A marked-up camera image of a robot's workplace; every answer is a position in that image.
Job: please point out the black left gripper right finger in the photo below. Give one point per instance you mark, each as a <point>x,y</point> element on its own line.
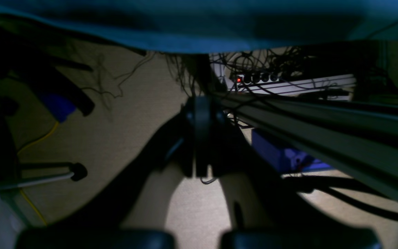
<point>265,212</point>

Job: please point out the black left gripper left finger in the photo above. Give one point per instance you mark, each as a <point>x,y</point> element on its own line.
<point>131,210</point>

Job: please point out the blue table cloth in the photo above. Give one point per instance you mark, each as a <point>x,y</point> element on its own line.
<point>208,26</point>

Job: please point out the black power strip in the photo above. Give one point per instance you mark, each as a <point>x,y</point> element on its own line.
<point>255,78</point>

